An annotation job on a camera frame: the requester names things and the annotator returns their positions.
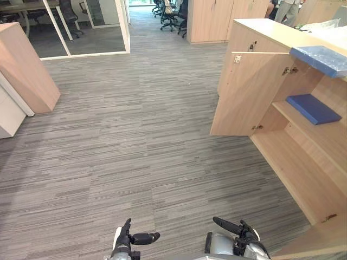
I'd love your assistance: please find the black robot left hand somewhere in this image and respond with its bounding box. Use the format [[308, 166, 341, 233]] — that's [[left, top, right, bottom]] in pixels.
[[113, 218, 161, 249]]

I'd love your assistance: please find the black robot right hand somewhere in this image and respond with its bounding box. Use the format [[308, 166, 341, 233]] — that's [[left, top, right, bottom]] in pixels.
[[212, 216, 261, 256]]

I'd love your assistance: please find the wooden cabinet door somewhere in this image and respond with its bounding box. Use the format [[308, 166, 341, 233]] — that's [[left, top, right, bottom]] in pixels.
[[209, 51, 293, 137], [271, 216, 347, 260]]

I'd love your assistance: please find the wooden office cabinet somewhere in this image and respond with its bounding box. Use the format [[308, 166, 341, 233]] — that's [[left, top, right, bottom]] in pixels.
[[216, 18, 347, 260]]

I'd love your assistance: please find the dark blue folder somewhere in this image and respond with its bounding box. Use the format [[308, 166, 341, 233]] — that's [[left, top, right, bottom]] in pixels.
[[285, 93, 343, 126]]

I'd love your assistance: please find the blue folder in plastic wrap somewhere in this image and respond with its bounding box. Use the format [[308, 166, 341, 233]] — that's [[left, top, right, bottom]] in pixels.
[[289, 45, 347, 80]]

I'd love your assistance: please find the slanted wooden cabinet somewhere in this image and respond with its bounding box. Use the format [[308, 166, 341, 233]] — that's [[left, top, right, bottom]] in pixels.
[[0, 22, 61, 115]]

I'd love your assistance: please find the tall wooden storage cabinet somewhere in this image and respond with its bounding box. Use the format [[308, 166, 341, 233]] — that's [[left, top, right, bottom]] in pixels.
[[186, 0, 272, 45]]

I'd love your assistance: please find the black mesh office chair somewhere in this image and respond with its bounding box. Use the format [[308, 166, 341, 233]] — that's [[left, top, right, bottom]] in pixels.
[[57, 0, 85, 39]]

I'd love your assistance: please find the grey robot torso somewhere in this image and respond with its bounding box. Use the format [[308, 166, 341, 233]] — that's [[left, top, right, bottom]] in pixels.
[[189, 253, 239, 260]]

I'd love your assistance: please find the white-framed glass partition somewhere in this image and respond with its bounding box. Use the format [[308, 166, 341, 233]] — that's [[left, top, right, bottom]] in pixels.
[[0, 0, 131, 61]]

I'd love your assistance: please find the clear plastic bag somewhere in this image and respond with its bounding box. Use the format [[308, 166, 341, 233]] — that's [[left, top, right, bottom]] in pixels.
[[297, 17, 347, 37]]

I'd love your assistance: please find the person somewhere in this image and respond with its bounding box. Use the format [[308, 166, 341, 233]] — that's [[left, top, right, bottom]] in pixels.
[[274, 0, 300, 27]]

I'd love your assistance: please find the wooden meeting desk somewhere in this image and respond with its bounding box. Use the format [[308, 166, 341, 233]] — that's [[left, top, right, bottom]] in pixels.
[[0, 0, 61, 36]]

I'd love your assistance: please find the white drawer pedestal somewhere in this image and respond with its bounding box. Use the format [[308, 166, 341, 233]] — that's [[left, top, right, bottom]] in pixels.
[[0, 72, 35, 140]]

